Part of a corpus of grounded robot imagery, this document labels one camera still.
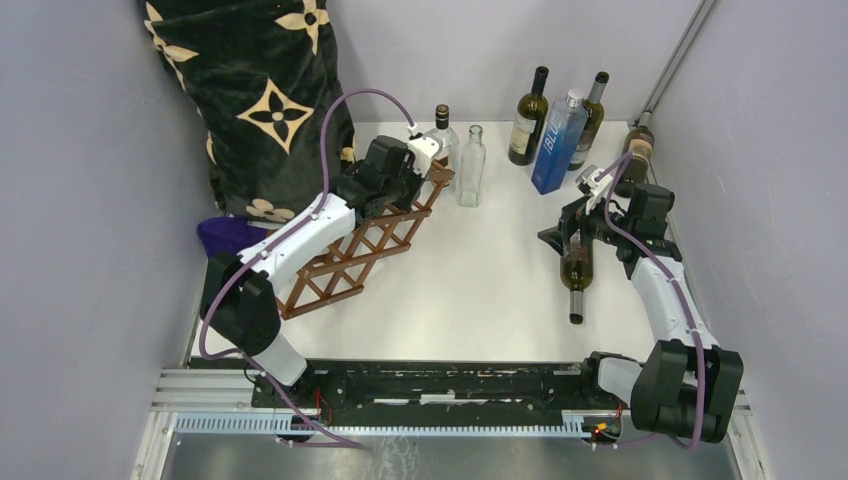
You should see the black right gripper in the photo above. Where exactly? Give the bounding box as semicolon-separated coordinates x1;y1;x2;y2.
537;190;635;258

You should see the tall clear glass bottle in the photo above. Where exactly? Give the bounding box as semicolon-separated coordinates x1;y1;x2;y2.
457;124;486;208

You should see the brown wooden wine rack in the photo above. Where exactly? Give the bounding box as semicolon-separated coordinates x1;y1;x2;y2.
276;162;454;320

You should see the blue square vodka bottle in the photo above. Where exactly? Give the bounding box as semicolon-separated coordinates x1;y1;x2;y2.
531;89;588;195

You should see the green wine bottle black cap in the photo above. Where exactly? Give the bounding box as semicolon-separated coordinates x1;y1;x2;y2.
508;66;549;166

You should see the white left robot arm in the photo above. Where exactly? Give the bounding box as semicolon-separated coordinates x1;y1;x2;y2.
201;135;441;408

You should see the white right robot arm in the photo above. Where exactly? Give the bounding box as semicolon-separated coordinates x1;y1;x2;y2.
537;184;744;443

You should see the clear liquor bottle black cap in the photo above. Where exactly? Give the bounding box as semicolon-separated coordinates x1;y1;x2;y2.
427;104;460;173

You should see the green wine bottle grey cap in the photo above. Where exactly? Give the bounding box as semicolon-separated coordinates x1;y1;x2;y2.
568;71;609;171

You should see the black floral plush blanket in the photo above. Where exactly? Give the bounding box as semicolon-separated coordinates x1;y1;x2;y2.
138;1;356;223

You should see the purple cloth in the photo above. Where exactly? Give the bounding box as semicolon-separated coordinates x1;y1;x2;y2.
196;217;267;258

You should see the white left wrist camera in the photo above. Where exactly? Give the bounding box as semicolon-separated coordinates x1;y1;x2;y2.
406;135;442;178

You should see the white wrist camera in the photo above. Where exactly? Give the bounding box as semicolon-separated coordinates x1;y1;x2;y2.
406;135;442;178
576;165;613;214

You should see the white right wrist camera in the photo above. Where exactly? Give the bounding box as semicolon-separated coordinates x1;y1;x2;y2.
576;165;613;214

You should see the grey slotted cable duct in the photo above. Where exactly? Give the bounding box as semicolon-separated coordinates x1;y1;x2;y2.
174;412;590;440

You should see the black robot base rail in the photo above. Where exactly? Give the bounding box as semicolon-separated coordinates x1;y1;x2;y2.
251;359;628;428

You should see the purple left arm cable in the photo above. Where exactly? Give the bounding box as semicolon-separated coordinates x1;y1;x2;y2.
197;88;419;450

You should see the grey aluminium wall rail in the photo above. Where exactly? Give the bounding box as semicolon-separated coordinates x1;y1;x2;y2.
641;0;720;113

